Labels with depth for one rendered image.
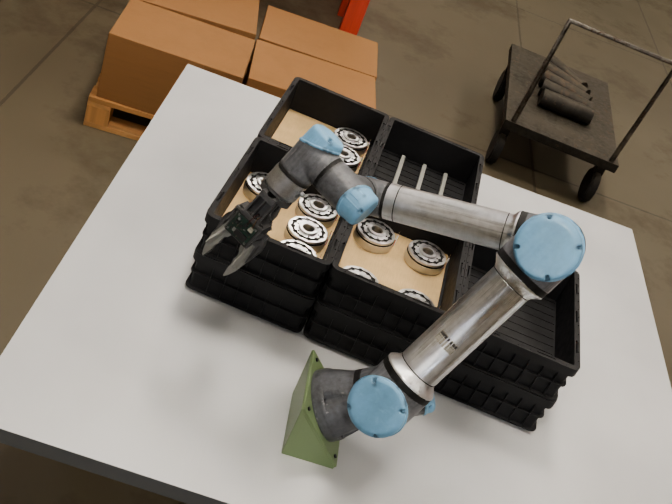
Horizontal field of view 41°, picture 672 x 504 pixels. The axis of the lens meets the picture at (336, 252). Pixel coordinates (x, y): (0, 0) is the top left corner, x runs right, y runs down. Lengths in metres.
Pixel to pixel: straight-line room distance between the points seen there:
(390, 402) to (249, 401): 0.41
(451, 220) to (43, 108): 2.50
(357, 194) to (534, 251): 0.34
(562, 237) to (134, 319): 0.96
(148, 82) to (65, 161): 0.46
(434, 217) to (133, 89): 2.21
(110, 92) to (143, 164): 1.33
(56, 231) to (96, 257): 1.16
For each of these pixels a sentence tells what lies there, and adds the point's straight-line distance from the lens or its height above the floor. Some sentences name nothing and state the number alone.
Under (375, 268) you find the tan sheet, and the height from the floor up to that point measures 0.83.
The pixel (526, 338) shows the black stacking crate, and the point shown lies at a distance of 2.26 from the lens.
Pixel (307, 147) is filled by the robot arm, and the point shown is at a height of 1.26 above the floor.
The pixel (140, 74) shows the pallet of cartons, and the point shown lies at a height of 0.30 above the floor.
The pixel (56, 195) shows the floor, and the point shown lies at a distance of 3.50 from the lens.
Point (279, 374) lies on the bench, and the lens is 2.04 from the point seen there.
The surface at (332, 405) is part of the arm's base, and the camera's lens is 1.84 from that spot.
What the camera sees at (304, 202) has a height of 0.86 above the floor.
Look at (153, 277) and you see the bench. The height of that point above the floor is 0.70.
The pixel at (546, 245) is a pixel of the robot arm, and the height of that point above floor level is 1.34.
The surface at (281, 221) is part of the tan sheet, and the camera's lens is 2.24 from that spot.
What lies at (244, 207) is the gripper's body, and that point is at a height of 1.10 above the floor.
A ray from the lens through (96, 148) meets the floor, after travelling 3.79.
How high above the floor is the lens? 2.12
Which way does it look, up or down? 35 degrees down
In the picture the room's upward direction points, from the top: 23 degrees clockwise
